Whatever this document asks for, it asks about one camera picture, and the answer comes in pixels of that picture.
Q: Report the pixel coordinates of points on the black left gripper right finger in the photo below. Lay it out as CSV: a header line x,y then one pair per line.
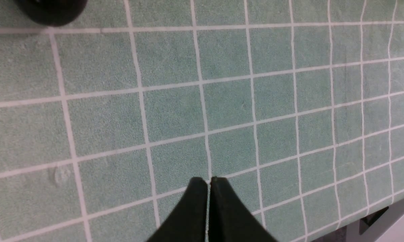
x,y
229,219

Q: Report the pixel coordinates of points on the dark purple eggplant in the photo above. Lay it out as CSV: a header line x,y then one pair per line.
x,y
54,13

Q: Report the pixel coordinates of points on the green checkered tablecloth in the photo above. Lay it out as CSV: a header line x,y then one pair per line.
x,y
298,103

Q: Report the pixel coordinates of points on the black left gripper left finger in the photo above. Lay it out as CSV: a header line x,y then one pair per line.
x,y
187,221

